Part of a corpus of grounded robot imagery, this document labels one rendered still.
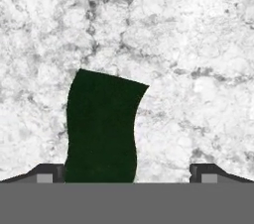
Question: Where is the dark green sponge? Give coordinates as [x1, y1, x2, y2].
[63, 67, 150, 183]

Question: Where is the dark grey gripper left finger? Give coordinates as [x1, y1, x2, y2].
[0, 163, 65, 184]

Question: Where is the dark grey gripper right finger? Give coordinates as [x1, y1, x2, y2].
[189, 163, 254, 184]

